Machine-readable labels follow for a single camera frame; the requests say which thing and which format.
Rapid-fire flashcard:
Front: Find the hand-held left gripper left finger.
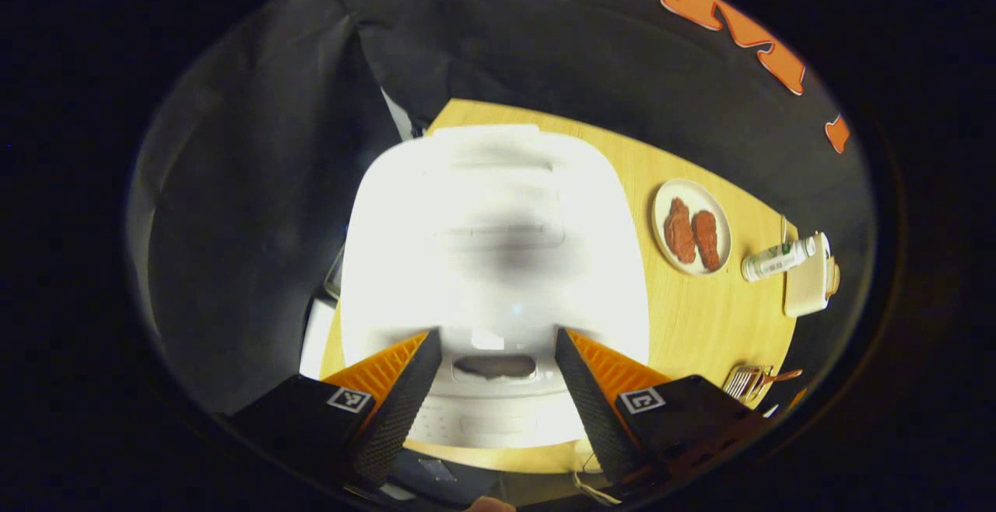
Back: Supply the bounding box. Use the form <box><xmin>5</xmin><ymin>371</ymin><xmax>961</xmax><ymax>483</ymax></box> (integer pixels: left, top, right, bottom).
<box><xmin>226</xmin><ymin>328</ymin><xmax>444</xmax><ymax>489</ymax></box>

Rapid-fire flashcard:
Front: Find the red meat piece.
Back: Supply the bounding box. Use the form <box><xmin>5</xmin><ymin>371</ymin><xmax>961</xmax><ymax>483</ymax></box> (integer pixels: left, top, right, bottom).
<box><xmin>692</xmin><ymin>210</ymin><xmax>721</xmax><ymax>272</ymax></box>
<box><xmin>664</xmin><ymin>197</ymin><xmax>697</xmax><ymax>265</ymax></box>

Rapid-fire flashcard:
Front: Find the white rice cooker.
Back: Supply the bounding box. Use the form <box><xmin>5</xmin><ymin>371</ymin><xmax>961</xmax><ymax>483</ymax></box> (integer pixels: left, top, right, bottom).
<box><xmin>340</xmin><ymin>124</ymin><xmax>651</xmax><ymax>451</ymax></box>

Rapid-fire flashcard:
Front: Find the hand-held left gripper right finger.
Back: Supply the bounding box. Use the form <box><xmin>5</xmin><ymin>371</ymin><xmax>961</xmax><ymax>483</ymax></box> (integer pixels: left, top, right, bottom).
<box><xmin>554</xmin><ymin>327</ymin><xmax>771</xmax><ymax>489</ymax></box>

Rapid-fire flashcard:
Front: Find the round white plate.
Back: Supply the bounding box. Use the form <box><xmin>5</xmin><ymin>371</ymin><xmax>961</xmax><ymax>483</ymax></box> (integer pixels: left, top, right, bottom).
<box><xmin>651</xmin><ymin>178</ymin><xmax>733</xmax><ymax>276</ymax></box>

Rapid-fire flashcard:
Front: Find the white bottle green label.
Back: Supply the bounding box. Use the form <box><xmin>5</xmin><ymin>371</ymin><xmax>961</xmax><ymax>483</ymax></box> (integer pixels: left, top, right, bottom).
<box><xmin>740</xmin><ymin>236</ymin><xmax>817</xmax><ymax>283</ymax></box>

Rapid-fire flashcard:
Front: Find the wire chopstick holder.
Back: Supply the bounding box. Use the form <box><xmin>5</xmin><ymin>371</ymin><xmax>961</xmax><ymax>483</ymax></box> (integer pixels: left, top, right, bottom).
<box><xmin>722</xmin><ymin>364</ymin><xmax>775</xmax><ymax>404</ymax></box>

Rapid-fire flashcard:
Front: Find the white toaster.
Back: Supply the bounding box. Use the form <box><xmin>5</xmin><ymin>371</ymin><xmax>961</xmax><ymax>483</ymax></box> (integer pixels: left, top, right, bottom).
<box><xmin>783</xmin><ymin>232</ymin><xmax>841</xmax><ymax>318</ymax></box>

